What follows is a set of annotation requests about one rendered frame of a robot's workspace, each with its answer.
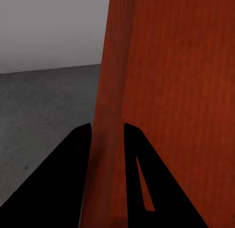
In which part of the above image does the storage box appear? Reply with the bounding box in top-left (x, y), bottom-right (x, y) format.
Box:
top-left (79, 0), bottom-right (235, 228)

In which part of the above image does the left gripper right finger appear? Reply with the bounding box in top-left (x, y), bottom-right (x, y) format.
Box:
top-left (124, 123), bottom-right (209, 228)

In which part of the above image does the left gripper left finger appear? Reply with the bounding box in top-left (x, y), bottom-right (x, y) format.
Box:
top-left (0, 123), bottom-right (92, 228)

